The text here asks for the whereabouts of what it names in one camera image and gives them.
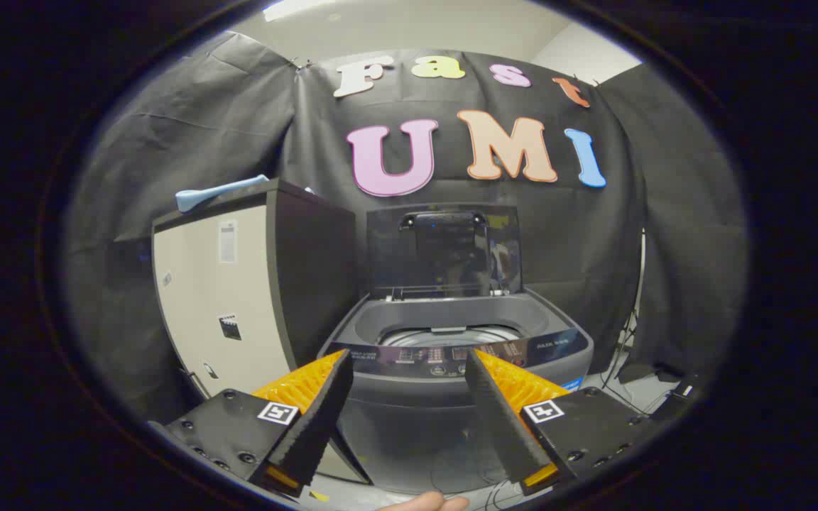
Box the black backdrop cloth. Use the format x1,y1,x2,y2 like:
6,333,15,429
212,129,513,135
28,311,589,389
61,32,749,427

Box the light blue shirt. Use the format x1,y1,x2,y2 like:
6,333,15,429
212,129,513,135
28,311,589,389
175,175,270,214

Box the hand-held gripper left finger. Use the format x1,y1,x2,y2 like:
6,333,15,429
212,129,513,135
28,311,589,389
148,348,354,499

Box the grey washing machine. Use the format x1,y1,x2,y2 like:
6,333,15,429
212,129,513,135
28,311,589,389
318,287,594,495

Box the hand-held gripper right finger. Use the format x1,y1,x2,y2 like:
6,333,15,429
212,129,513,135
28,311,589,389
464,348,665,496

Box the black cables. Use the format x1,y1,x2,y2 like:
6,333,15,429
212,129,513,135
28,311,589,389
597,305,658,416

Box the beige cabinet with dark top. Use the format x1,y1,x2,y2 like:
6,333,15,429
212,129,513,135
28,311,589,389
151,177,371,485

